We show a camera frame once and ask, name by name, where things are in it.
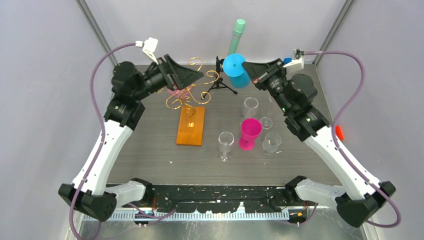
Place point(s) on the small red block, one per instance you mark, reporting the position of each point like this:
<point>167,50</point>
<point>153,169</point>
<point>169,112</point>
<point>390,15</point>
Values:
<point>339,133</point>

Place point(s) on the black yellow tripod stand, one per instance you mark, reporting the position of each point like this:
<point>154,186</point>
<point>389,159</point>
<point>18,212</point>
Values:
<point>219,84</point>

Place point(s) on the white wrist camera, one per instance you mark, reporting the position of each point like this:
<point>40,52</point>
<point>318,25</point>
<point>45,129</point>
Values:
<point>148,47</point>
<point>297,62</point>

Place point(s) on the orange wooden rack base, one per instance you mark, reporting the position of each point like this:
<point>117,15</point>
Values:
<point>191,126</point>

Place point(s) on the black base frame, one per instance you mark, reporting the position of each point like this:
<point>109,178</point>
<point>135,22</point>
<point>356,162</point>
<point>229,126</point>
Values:
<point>220,199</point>

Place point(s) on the blue plastic wine glass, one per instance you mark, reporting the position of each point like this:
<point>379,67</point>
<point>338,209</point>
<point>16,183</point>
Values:
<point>232,67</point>

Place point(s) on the small blue block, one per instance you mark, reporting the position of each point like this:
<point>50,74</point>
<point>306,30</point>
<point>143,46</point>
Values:
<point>287,60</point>

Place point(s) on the clear flute glass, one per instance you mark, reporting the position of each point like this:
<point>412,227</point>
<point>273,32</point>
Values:
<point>249,108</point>

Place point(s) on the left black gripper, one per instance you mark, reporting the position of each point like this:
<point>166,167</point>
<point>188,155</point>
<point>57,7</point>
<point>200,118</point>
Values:
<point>183,76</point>

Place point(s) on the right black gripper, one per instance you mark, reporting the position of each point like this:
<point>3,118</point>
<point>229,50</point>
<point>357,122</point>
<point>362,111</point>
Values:
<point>259,73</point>

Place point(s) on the slotted metal rail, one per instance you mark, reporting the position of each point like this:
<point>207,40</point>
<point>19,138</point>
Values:
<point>239,215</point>

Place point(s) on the clear wine glass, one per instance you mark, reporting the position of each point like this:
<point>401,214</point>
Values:
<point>267,115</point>

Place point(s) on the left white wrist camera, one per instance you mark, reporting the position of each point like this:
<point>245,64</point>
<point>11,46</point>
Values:
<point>148,47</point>

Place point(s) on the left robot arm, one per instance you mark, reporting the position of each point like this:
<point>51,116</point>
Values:
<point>89,193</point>

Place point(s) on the mint green cylinder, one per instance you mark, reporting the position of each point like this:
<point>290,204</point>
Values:
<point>238,30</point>

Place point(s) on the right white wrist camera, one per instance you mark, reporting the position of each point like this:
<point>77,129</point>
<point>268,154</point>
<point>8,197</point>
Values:
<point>297,62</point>

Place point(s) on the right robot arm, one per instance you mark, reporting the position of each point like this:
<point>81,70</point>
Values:
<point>359,194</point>

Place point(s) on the light pink plastic glass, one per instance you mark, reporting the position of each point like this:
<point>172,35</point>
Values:
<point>178,94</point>

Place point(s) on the magenta plastic wine glass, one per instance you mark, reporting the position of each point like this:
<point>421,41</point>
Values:
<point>250,130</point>

